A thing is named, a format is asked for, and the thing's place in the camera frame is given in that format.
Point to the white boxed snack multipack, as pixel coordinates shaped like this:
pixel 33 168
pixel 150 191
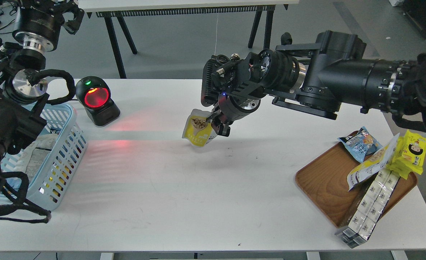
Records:
pixel 366 209

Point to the background table black legs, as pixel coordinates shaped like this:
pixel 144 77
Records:
pixel 167 38

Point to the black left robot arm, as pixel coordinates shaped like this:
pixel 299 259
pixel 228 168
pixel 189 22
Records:
pixel 26 86

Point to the black barcode scanner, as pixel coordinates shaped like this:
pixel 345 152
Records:
pixel 94 94

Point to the yellow cartoon snack bag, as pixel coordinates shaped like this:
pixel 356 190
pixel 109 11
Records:
pixel 409 155

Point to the brown wooden tray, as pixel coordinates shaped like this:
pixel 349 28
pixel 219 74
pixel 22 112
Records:
pixel 324 181

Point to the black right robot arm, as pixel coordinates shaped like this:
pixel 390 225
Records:
pixel 315 78

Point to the white snack bag in basket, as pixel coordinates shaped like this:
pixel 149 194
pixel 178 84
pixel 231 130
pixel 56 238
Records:
pixel 34 155

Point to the blue snack bag in basket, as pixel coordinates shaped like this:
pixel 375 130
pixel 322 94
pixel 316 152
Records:
pixel 14 182

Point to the light blue plastic basket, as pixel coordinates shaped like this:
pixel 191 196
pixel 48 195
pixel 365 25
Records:
pixel 48 187

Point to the yellow white snack pouch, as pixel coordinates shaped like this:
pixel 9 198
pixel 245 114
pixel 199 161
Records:
pixel 198 131
pixel 372 165

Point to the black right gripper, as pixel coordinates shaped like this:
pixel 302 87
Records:
pixel 234 87

